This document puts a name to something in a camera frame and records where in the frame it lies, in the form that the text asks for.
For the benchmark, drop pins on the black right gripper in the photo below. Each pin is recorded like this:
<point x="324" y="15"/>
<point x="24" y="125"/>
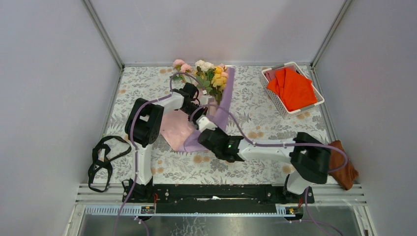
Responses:
<point x="218" y="130"/>

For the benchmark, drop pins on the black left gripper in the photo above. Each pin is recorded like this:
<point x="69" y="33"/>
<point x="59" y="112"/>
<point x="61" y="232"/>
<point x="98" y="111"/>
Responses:
<point x="202" y="110"/>

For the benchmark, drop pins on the pink and purple wrapping paper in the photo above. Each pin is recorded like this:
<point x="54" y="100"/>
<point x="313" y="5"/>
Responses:
<point x="182" y="135"/>

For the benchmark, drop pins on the white fake flower stem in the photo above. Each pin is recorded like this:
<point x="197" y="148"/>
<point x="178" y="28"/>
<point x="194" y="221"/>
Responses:
<point x="205" y="72"/>

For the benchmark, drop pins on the pink fake flower stem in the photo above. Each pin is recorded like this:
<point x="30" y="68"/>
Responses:
<point x="181" y="66"/>

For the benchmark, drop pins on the yellow fake flower bunch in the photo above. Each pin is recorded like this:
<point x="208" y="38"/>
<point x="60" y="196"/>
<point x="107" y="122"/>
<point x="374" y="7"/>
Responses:
<point x="218" y="78"/>

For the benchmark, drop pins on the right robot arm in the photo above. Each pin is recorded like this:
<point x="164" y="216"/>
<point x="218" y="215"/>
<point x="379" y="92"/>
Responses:
<point x="309" y="157"/>

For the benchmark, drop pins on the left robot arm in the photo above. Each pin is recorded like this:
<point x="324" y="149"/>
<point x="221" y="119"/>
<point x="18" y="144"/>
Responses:
<point x="144" y="123"/>

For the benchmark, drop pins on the floral patterned tablecloth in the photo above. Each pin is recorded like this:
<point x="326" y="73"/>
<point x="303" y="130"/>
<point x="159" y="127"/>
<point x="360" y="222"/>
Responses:
<point x="256" y="117"/>

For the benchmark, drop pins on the orange folded paper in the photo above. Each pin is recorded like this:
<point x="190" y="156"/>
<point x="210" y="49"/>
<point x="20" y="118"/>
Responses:
<point x="296" y="92"/>

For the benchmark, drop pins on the brown cloth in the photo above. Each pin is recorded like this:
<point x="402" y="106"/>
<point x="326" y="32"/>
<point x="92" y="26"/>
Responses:
<point x="346" y="175"/>

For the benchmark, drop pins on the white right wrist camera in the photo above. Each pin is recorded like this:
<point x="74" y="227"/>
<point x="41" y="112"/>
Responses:
<point x="204" y="123"/>

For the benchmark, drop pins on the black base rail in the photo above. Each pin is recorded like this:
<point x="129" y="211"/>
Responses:
<point x="202" y="198"/>

